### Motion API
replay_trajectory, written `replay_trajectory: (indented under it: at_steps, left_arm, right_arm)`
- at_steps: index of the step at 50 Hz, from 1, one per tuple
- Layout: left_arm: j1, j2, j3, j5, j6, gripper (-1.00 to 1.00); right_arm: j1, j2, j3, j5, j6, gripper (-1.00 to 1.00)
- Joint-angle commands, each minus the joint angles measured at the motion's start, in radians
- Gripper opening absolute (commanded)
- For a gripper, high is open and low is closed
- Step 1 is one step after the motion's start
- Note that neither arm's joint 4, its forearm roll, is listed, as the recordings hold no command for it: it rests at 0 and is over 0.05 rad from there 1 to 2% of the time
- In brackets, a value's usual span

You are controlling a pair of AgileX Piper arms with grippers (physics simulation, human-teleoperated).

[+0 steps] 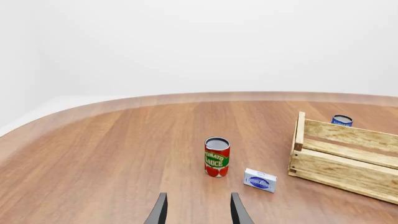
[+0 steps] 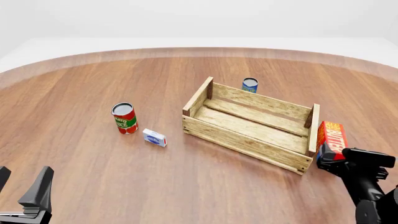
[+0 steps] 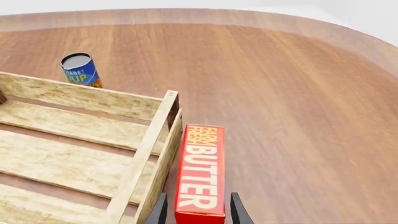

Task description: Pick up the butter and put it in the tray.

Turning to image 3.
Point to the blue soup can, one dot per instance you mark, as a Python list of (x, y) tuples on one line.
[(81, 70)]

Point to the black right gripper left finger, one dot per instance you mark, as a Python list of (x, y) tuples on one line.
[(161, 211)]

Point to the red butter box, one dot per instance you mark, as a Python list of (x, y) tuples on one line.
[(200, 170)]

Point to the wooden slat tray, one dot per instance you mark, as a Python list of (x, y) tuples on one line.
[(77, 149)]

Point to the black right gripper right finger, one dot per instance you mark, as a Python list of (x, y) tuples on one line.
[(238, 212)]

